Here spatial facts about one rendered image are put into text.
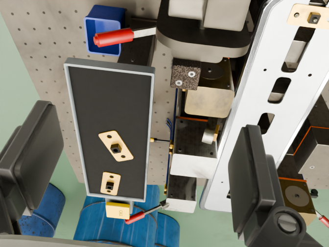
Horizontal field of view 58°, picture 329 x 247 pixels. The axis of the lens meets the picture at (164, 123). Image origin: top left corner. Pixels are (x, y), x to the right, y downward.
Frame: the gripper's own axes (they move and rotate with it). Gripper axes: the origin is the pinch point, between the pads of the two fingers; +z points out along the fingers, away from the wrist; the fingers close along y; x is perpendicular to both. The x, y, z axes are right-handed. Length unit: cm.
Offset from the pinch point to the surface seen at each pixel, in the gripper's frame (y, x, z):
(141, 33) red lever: -4.3, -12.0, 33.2
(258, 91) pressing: 21, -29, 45
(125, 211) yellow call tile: -7, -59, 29
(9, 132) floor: -120, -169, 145
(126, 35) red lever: -6.4, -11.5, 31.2
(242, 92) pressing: 17, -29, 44
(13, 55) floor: -97, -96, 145
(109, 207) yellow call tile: -10, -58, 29
